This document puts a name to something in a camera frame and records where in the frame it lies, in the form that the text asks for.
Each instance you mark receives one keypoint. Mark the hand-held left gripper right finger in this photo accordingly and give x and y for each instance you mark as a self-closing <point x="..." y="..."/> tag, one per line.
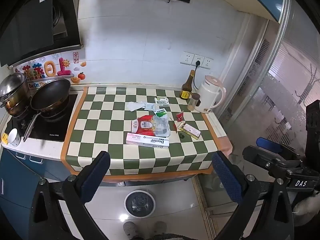
<point x="226" y="177"/>

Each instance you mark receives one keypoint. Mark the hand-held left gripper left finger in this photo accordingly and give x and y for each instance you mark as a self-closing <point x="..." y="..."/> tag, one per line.
<point x="96" y="177"/>

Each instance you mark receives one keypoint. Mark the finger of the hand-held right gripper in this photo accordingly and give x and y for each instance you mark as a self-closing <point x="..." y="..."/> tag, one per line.
<point x="262" y="158"/>
<point x="268" y="143"/>

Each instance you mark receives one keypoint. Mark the round white trash bin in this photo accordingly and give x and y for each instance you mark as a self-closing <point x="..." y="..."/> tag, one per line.
<point x="139" y="205"/>

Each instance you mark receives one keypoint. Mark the thin dark stick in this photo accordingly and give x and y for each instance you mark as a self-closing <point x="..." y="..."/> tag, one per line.
<point x="174" y="126"/>

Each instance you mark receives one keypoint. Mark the red white plastic bag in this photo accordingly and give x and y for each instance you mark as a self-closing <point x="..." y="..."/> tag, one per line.
<point x="150" y="126"/>

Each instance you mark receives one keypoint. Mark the green white checkered table mat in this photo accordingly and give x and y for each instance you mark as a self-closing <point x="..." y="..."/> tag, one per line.
<point x="112" y="130"/>

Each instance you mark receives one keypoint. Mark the yellow flat box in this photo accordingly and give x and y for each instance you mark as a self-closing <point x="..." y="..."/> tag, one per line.
<point x="191" y="131"/>

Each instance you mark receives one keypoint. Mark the glass sliding door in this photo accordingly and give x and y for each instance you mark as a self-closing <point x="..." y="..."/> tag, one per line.
<point x="282" y="80"/>

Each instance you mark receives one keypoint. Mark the grey slipper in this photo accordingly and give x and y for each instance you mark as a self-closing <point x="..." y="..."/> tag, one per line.
<point x="160" y="227"/>
<point x="130" y="230"/>

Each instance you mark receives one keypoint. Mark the long pink white box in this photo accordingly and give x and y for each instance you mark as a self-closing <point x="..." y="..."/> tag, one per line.
<point x="147" y="140"/>

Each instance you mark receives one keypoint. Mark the black gas stove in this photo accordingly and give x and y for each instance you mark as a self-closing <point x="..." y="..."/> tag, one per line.
<point x="55" y="127"/>

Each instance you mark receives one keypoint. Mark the torn red white packet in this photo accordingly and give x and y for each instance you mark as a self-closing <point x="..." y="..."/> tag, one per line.
<point x="180" y="125"/>

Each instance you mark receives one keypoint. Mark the white electric kettle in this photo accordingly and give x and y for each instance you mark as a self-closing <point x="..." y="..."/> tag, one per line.
<point x="208" y="95"/>

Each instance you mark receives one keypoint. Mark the blue base cabinet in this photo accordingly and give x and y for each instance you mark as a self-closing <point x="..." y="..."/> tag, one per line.
<point x="15" y="180"/>

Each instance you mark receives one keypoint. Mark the glass spice jar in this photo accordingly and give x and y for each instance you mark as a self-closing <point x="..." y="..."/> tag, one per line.
<point x="193" y="102"/>

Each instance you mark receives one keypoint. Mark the fuzzy grey clothing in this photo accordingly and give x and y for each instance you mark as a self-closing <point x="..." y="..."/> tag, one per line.
<point x="170" y="237"/>

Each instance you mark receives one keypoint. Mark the crumpled white tissue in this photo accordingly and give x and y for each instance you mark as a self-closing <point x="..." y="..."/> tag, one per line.
<point x="136" y="105"/>

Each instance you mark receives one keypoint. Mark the green white packet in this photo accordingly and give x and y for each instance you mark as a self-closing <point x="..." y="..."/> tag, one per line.
<point x="161" y="113"/>

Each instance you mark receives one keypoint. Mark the black frying pan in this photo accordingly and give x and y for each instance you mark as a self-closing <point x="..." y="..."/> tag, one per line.
<point x="50" y="95"/>

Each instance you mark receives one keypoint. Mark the brown sauce bottle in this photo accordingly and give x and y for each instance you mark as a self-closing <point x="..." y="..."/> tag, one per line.
<point x="186" y="88"/>

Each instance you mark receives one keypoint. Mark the small yellow item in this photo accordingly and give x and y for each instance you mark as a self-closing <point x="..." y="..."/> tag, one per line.
<point x="4" y="138"/>

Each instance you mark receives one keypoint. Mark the small white green box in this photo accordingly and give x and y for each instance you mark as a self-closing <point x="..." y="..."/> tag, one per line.
<point x="161" y="101"/>

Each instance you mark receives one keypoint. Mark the steel pot with lid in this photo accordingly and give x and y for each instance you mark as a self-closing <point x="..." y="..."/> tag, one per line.
<point x="12" y="87"/>

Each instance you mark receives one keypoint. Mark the black range hood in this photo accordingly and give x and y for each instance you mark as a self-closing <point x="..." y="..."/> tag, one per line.
<point x="30" y="25"/>

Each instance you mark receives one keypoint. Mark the white wall outlet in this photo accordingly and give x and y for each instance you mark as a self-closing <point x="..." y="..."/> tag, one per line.
<point x="208" y="63"/>
<point x="201" y="58"/>
<point x="187" y="57"/>

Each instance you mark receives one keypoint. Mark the colourful wall stickers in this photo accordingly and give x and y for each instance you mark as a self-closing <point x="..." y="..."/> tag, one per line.
<point x="50" y="68"/>

